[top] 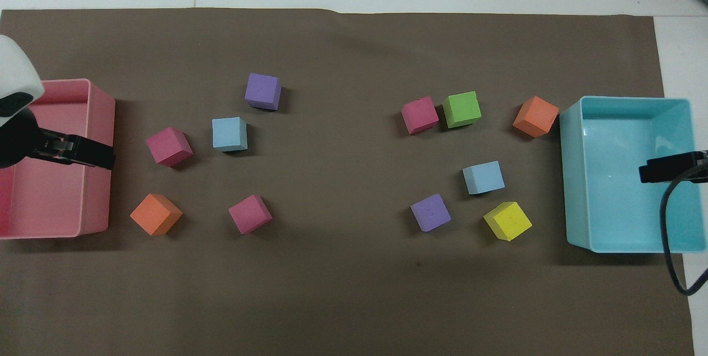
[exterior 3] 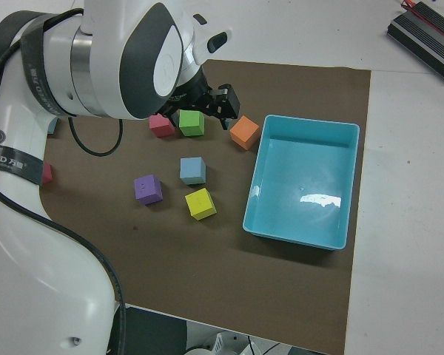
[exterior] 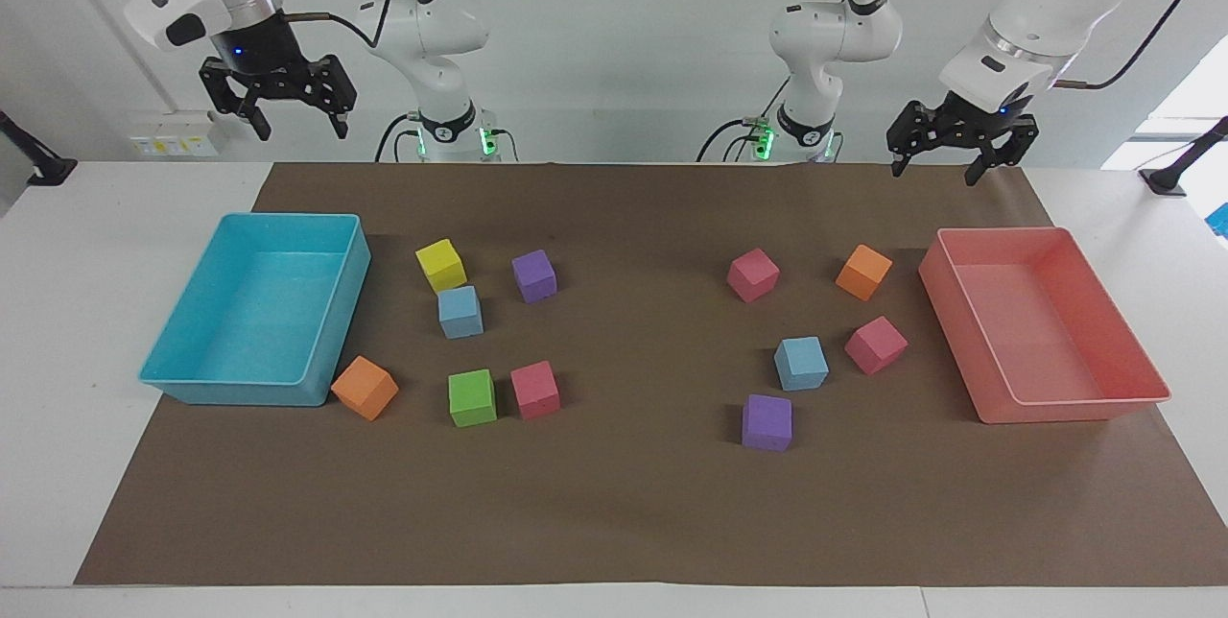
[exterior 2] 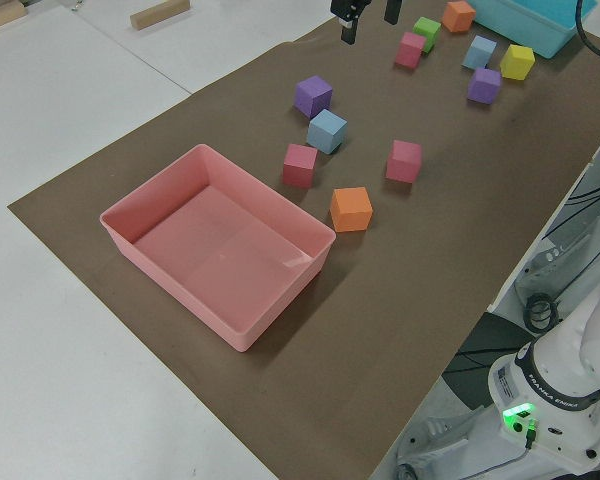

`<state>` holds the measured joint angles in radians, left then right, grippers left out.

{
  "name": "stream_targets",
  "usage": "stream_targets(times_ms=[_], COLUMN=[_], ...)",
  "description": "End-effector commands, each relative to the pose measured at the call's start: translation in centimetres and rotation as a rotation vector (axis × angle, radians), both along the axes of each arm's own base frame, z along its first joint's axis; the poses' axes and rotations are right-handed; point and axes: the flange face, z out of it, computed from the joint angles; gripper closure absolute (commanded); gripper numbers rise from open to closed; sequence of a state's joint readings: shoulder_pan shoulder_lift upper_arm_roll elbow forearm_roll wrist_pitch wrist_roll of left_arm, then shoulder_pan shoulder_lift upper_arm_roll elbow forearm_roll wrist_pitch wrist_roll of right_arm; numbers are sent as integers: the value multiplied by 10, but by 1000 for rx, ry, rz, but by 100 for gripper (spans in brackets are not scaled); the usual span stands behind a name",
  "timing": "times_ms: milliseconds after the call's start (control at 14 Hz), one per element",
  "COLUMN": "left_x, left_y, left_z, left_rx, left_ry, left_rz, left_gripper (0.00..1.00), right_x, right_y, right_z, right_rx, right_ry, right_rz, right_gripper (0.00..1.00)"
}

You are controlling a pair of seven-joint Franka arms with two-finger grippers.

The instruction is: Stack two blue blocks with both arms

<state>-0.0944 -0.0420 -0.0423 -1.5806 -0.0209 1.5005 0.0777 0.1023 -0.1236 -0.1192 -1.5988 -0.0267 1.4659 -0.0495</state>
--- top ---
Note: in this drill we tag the orange foam block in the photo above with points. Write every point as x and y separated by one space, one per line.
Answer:
155 212
535 115

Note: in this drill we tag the light blue foam block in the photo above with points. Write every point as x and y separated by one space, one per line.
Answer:
483 176
228 132

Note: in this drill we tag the pink plastic bin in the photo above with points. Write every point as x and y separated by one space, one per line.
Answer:
52 195

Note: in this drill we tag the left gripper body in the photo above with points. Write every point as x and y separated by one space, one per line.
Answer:
15 143

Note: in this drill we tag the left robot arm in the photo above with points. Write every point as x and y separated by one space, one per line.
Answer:
15 71

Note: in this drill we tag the green foam block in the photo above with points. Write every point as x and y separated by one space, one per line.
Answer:
461 108

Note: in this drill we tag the cyan plastic bin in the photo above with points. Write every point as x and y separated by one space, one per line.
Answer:
614 201

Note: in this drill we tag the yellow foam block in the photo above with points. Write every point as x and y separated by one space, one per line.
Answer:
508 219

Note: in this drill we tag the pink foam block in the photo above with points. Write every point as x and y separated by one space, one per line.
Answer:
249 212
418 114
167 145

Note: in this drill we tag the purple foam block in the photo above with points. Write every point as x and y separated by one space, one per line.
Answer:
262 89
430 211

